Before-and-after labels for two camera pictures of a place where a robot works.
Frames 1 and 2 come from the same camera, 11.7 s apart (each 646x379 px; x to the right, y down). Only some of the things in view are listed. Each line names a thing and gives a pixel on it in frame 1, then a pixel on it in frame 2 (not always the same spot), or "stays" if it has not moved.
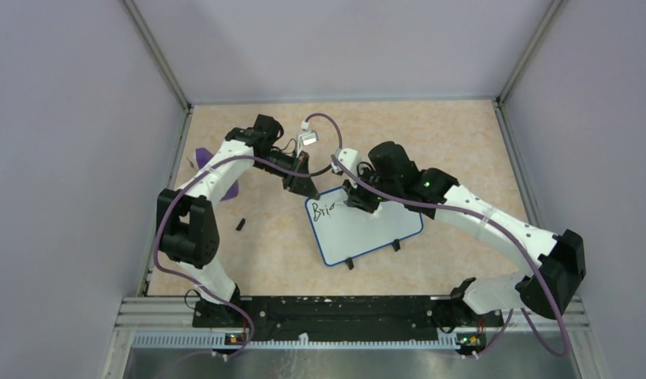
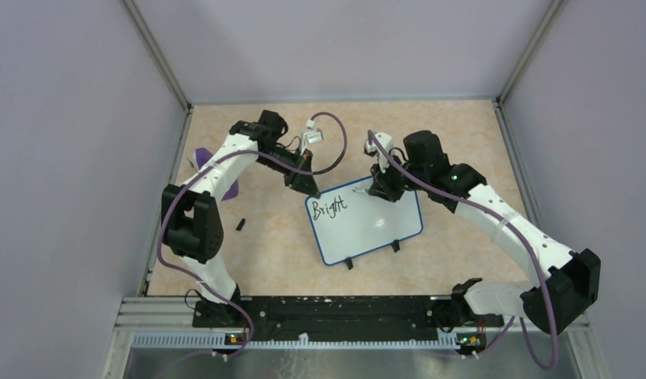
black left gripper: x=302 y=185 stays
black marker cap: x=240 y=225 stays
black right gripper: x=356 y=197 → x=385 y=192
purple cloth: x=200 y=157 stays
